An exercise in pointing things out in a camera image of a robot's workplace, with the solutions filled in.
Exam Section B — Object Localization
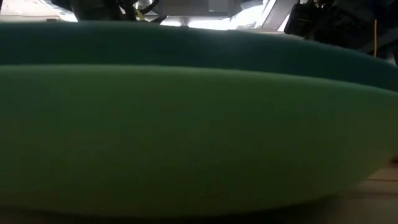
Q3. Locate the teal plate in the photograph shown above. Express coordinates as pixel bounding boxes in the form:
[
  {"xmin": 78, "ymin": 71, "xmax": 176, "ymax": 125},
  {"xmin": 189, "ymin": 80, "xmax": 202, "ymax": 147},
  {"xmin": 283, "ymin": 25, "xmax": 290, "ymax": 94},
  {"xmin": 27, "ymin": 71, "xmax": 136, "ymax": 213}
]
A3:
[{"xmin": 0, "ymin": 21, "xmax": 398, "ymax": 93}]

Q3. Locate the light green plate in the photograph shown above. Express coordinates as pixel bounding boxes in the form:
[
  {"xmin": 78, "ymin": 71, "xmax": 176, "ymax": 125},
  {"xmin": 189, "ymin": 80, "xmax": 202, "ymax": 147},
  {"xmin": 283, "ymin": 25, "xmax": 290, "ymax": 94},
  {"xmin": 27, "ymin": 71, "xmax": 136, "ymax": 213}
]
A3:
[{"xmin": 0, "ymin": 64, "xmax": 398, "ymax": 218}]

